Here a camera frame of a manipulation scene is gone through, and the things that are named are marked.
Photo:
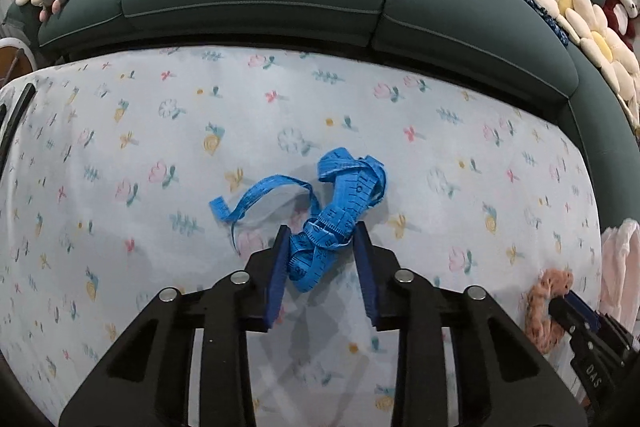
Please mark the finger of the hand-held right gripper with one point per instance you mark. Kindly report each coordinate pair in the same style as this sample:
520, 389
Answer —
585, 309
567, 319

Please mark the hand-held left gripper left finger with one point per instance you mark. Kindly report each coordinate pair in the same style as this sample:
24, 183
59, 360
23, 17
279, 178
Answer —
280, 277

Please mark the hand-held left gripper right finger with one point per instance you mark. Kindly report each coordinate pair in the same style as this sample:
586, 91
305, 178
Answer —
365, 277

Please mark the peach fuzzy scrunchie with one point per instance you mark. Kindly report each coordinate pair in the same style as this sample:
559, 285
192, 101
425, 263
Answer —
537, 307

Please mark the blue tape measure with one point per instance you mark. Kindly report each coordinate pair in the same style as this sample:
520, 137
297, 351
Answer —
345, 202

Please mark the person's pink clothing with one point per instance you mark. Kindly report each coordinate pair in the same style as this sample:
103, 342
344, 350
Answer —
622, 267

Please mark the floral tablecloth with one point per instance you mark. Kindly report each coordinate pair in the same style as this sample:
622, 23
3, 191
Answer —
150, 132

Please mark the white daisy flower cushion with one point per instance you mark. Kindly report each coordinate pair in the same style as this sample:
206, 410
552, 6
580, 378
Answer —
610, 57
567, 2

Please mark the dark green sofa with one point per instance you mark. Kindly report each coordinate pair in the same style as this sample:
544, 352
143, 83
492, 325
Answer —
250, 7

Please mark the blue patterned scrunchie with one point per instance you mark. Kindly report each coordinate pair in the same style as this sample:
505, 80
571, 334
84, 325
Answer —
547, 19

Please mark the red plush toy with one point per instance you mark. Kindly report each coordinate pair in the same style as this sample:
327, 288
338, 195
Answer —
622, 7

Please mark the long black remote control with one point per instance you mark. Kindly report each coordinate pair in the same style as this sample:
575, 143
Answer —
17, 117

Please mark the round white side table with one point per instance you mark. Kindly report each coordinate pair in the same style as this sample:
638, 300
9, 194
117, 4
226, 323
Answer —
12, 54

